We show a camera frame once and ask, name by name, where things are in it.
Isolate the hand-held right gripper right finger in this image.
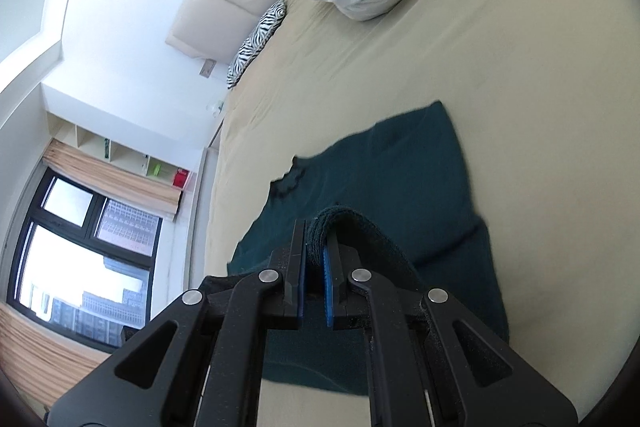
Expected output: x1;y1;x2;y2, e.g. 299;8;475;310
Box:
322;234;578;427

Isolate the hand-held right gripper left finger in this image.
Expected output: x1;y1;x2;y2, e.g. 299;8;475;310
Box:
47;219;307;427

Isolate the dark green sweater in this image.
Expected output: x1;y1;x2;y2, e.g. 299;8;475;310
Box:
227;101;511;395

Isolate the beige curtain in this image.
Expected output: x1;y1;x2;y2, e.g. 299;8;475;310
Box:
42;139;181;220

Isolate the black framed window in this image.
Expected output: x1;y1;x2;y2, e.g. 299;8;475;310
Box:
5;164;163;353

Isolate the zebra print pillow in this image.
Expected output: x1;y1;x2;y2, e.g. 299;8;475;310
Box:
226;0;287;90

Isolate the beige bed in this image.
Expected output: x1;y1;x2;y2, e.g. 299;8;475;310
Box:
187;0;636;427

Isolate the cream wall shelf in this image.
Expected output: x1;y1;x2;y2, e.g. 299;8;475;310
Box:
47;109;193;192

